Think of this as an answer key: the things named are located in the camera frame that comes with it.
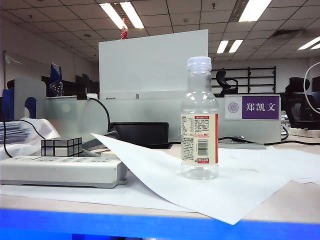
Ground white power strip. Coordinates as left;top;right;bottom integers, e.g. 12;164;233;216
0;155;129;189

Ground frosted glass desk partition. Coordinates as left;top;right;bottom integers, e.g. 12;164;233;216
44;96;282;144

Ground black rectangular tray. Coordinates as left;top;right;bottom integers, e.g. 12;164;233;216
110;121;170;148

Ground clear plastic bottle, cream label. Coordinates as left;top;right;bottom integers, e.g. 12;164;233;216
180;56;220;180

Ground white board panel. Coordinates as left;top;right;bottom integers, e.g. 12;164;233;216
98;29;209;100

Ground black office chair, curved headrest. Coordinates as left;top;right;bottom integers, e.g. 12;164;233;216
215;69;239;97

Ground black stepped furniture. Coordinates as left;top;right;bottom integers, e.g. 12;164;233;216
41;73;100;98

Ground white paper sheet, curled edge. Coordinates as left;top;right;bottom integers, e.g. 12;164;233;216
90;133;293;226

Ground red hanging ornament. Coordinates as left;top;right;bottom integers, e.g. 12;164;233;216
120;17;129;40

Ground purple and white name plate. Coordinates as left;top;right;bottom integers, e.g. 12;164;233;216
223;94;282;121

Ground twin tube ceiling light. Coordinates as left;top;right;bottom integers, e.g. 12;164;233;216
99;1;145;30
216;39;244;54
297;36;320;51

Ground silver mirror cube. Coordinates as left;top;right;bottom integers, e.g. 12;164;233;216
40;137;83;158

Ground black shelf rack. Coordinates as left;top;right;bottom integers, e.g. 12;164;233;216
211;65;277;95

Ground blue crystal trophy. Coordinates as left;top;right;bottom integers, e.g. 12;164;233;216
48;62;65;97

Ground white plastic bag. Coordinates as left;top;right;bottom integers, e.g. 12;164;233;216
0;117;62;161

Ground black mesh office chair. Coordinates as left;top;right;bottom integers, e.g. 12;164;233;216
280;76;320;130

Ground single panel ceiling light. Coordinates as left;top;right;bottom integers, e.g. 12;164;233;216
238;0;273;23

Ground stack of printed papers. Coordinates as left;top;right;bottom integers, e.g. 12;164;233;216
0;121;32;145

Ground curved thick power cable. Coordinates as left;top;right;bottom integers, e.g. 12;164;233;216
87;97;112;132

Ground thin black cable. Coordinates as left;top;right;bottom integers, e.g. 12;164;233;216
0;119;47;158

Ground long black cable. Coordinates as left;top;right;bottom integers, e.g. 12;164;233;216
217;135;320;147

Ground white cable loop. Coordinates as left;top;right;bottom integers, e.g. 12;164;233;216
302;61;320;115

